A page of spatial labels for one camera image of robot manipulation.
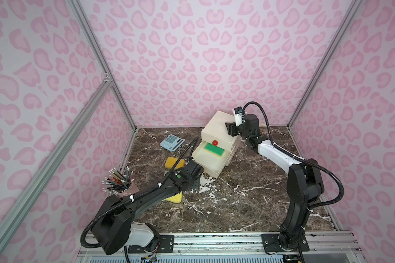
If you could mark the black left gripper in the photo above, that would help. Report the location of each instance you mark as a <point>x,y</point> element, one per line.
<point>195,169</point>

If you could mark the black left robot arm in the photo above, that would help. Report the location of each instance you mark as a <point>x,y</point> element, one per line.
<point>114,225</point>

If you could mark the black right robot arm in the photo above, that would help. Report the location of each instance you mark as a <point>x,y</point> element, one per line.
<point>304,180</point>

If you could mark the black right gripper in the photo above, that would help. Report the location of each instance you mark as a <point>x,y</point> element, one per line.
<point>232,128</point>

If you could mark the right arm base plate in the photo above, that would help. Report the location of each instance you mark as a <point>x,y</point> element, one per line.
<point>278,242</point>

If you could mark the cream drawer cabinet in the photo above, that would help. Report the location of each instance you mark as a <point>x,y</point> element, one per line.
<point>219,120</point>

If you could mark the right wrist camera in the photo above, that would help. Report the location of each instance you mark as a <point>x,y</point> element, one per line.
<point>238,115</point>

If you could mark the light blue calculator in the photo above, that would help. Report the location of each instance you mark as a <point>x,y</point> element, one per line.
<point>172,143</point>

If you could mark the green and yellow scrub sponge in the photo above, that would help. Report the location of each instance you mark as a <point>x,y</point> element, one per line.
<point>215,150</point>

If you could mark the aluminium mounting rail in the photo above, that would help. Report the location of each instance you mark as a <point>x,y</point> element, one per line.
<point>255,243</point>

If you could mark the pale yellow cellulose sponge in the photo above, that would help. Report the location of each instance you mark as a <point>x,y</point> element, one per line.
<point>175,199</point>

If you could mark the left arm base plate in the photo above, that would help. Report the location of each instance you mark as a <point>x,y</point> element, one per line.
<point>160,244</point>

